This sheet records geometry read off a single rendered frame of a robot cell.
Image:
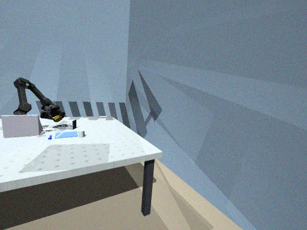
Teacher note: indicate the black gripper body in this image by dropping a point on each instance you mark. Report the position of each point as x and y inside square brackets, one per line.
[53, 113]

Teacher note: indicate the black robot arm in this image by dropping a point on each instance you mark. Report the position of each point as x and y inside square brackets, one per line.
[24, 107]

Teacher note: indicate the yellow round plate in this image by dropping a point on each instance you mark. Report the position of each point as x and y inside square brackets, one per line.
[57, 118]

